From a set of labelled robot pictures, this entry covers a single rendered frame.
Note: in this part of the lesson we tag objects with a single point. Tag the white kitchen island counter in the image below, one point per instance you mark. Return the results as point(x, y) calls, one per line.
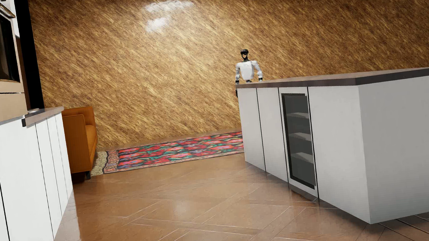
point(361, 136)

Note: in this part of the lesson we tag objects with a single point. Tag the red floral patterned rug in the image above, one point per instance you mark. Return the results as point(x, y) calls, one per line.
point(177, 150)

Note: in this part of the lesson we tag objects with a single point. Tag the white humanoid robot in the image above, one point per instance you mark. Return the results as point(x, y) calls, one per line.
point(247, 69)

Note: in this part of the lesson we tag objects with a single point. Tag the built-in glass door wine cooler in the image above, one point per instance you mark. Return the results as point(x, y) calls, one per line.
point(298, 139)

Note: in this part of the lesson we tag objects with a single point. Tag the orange upholstered sofa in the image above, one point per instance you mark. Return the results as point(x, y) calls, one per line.
point(79, 138)

